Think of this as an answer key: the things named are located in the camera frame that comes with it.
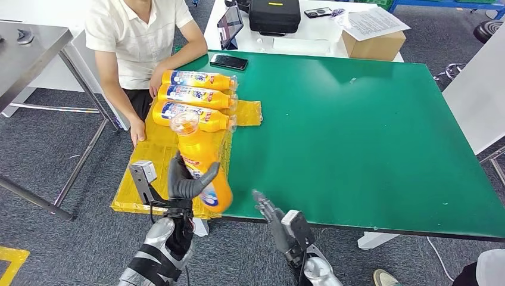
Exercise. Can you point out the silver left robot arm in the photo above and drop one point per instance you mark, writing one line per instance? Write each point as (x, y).
(157, 252)

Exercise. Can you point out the chrome chair base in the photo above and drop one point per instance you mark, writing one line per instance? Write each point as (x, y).
(451, 71)

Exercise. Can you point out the orange bottle with clear cap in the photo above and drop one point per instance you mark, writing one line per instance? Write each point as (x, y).
(185, 94)
(189, 79)
(201, 150)
(213, 118)

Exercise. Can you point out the person's left hand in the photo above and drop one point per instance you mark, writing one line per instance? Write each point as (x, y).
(156, 81)

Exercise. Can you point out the printed paper sheet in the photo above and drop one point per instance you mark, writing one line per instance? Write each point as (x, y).
(374, 23)

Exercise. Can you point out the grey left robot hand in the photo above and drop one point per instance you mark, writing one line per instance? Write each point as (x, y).
(185, 185)

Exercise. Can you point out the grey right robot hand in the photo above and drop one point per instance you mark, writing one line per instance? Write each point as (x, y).
(276, 225)

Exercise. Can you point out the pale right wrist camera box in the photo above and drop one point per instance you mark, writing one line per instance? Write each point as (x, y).
(298, 227)

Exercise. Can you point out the black device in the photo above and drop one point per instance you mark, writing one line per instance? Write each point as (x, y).
(238, 4)

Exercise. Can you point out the black tablet on stand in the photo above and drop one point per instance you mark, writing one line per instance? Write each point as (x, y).
(230, 24)

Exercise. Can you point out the person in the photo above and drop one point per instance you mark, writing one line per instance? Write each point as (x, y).
(134, 39)
(489, 268)

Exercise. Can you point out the grey metal part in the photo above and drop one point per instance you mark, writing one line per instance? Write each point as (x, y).
(25, 36)

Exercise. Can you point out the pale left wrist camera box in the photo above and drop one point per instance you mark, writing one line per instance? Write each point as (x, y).
(144, 173)

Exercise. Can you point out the person's left forearm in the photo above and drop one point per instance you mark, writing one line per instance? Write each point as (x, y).
(185, 55)

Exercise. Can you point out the person's right forearm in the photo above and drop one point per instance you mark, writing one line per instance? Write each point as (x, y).
(118, 98)

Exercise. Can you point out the green plastic crate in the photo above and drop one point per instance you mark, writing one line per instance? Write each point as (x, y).
(380, 3)

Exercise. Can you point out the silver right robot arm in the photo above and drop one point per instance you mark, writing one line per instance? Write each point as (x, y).
(315, 270)

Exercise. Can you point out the blue metal shelf frame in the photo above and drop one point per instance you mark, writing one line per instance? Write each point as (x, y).
(453, 3)

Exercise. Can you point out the black carrying case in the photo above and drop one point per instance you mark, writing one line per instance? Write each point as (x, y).
(274, 15)

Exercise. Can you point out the white side table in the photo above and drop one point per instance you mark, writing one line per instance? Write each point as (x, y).
(477, 98)

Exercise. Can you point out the black round stool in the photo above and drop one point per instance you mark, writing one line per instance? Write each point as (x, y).
(489, 30)

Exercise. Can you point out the white table leg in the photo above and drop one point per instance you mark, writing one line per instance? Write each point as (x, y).
(201, 228)
(374, 240)

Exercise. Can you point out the person's right hand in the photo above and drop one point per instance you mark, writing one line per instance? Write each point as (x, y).
(138, 132)

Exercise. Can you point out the brown cardboard box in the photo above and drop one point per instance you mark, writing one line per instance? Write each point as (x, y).
(374, 47)

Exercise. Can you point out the yellow floor tape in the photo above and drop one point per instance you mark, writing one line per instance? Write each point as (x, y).
(15, 256)

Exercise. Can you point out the black smartphone round camera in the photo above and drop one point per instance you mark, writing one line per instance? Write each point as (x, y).
(318, 12)

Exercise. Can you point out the small clear plastic bag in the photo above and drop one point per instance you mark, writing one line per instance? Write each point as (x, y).
(338, 12)

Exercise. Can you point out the steel table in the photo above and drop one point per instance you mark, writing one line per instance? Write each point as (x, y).
(23, 67)

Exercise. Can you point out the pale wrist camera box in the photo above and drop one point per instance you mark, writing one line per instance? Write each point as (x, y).
(298, 227)
(144, 173)

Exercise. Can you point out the yellow taped cardboard mat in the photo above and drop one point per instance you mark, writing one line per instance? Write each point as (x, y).
(157, 158)

